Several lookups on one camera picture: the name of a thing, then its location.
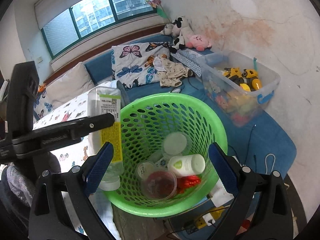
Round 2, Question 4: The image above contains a beige pillow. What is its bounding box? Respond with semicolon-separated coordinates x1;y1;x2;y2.
42;62;97;111

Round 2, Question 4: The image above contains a butterfly print pillow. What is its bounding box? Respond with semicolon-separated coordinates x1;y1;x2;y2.
33;90;55;121
111;42;171;88

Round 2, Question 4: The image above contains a clear plastic storage bin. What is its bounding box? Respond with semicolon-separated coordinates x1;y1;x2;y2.
197;50;281;127

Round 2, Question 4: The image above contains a yellow and black toy robot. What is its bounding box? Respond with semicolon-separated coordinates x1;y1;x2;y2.
223;67;263;92

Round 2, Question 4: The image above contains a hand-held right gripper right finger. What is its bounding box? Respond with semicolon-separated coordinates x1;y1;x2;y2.
209;142;293;240

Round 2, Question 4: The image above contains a green plastic mesh basket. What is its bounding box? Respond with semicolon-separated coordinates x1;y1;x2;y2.
101;93;228;218

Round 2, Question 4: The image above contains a grey patterned cloth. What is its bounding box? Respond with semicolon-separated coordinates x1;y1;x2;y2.
170;49;203;77

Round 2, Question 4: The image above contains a clear round plastic container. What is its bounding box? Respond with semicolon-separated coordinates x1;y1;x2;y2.
162;132;192;156

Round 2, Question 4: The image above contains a blue padded window seat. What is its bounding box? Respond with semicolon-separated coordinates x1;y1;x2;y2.
84;35;297;232

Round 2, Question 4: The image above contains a white cord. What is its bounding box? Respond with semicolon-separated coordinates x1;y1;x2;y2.
264;152;276;172

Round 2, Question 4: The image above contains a cartoon printed bed sheet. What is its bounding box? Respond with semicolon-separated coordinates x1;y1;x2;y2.
32;80;123;240

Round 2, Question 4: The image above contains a black and white plush toy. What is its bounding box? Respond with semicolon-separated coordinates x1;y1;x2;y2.
160;16;193;51

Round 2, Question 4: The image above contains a pink round plush toy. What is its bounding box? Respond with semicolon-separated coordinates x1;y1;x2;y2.
186;35;212;52

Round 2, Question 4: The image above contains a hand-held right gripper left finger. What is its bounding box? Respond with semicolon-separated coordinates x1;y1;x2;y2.
29;142;114;240

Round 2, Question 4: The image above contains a red mesh net bag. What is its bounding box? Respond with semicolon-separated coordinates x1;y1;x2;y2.
177;175;202;193

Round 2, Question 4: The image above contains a clear bottle with yellow label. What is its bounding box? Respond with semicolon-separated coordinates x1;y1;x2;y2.
87;80;125;192

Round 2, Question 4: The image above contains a white bottle with green leaf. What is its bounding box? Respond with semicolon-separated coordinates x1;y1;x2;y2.
167;154;206;178

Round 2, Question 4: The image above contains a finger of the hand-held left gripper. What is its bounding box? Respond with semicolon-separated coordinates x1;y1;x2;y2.
12;113;115;155

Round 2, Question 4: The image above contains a beige patterned garment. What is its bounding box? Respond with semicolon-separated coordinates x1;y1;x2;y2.
153;56;193;88

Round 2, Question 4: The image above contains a green framed window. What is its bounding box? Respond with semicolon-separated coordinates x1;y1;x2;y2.
41;0;155;57

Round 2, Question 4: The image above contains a yellow and white power strip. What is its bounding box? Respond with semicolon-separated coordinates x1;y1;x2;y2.
183;206;225;233

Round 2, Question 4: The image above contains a black cable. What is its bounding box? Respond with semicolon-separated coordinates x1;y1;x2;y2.
239;124;258;166

